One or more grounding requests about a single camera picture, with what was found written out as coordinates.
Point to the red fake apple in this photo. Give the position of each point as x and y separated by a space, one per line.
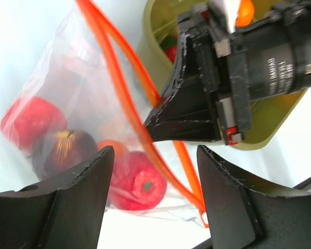
136 184
26 120

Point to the orange fake fruit far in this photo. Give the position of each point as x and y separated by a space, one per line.
245 13

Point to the clear zip bag orange seal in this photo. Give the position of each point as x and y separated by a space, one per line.
100 91

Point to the olive green plastic bin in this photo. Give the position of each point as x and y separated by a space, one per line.
223 77

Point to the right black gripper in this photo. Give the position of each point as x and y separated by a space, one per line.
206 97

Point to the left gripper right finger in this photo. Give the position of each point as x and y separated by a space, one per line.
247 211

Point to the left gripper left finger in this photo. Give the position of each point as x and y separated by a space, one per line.
64 211

